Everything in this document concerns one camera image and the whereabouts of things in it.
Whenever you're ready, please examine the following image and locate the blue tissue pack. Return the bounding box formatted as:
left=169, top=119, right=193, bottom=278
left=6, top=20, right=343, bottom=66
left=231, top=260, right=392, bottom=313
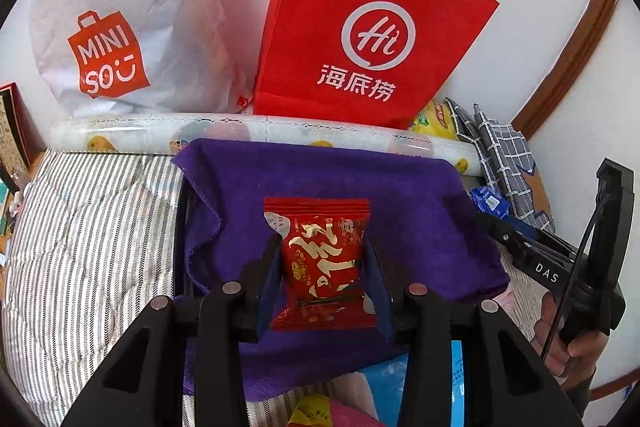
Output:
left=360, top=339, right=468, bottom=427

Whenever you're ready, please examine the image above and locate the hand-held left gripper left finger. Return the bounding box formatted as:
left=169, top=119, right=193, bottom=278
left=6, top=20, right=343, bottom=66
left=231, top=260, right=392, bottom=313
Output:
left=62, top=234, right=284, bottom=427

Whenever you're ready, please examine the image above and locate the red gold-print snack packet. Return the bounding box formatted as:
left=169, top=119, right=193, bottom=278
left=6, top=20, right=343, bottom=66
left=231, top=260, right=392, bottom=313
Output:
left=263, top=197, right=377, bottom=332

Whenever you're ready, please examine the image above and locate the black cable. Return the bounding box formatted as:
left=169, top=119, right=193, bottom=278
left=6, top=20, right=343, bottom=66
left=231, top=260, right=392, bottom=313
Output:
left=542, top=194, right=618, bottom=358

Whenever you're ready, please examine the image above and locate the teal box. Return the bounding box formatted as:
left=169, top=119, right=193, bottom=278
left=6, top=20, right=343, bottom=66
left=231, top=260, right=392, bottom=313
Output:
left=0, top=184, right=12, bottom=238

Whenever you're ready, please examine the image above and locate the rolled printed plastic sheet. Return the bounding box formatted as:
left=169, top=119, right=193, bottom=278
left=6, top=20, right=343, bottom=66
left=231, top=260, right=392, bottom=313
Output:
left=50, top=111, right=485, bottom=175

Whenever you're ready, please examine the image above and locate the grey striped bedsheet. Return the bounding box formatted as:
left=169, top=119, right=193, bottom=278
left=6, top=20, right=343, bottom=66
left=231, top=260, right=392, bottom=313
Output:
left=0, top=147, right=566, bottom=427

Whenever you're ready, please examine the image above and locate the yellow snack bag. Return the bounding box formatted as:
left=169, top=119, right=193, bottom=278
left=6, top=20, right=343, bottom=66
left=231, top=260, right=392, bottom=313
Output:
left=407, top=99, right=458, bottom=142

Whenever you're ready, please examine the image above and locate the small blue snack packet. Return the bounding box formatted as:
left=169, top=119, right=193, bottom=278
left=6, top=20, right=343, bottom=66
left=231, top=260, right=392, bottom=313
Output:
left=469, top=187, right=511, bottom=220

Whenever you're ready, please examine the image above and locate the purple towel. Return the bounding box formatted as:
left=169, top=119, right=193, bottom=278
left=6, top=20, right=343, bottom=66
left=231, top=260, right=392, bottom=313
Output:
left=171, top=138, right=511, bottom=400

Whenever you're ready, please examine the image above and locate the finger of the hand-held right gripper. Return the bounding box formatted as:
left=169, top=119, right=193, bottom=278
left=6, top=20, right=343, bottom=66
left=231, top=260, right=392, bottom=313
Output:
left=505, top=218, right=577, bottom=259
left=475, top=212, right=551, bottom=270

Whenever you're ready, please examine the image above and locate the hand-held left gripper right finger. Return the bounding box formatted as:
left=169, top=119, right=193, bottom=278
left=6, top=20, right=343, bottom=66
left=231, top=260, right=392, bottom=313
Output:
left=363, top=236, right=583, bottom=427

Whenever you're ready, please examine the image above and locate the grey checked fabric bag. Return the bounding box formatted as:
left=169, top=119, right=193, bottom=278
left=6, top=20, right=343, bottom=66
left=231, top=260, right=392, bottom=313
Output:
left=444, top=97, right=556, bottom=234

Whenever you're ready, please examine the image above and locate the person's right forearm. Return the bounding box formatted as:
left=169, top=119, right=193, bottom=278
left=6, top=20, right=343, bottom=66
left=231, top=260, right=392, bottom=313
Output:
left=567, top=372, right=601, bottom=425

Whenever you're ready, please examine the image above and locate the dark red box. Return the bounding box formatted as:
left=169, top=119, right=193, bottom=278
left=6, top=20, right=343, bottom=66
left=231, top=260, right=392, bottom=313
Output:
left=0, top=82, right=47, bottom=170

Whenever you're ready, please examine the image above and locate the person's right hand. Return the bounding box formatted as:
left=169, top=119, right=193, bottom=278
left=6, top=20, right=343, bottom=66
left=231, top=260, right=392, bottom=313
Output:
left=532, top=292, right=601, bottom=389

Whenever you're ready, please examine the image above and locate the black tray frame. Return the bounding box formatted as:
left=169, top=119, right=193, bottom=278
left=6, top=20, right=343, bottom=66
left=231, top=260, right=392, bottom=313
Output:
left=175, top=177, right=211, bottom=303

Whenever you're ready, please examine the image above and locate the brown wooden door frame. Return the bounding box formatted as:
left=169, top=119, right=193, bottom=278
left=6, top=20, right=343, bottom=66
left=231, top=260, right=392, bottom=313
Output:
left=510, top=0, right=623, bottom=138

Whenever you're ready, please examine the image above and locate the bright pink snack packet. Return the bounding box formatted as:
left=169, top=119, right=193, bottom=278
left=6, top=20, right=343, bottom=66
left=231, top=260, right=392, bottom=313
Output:
left=320, top=399, right=383, bottom=427

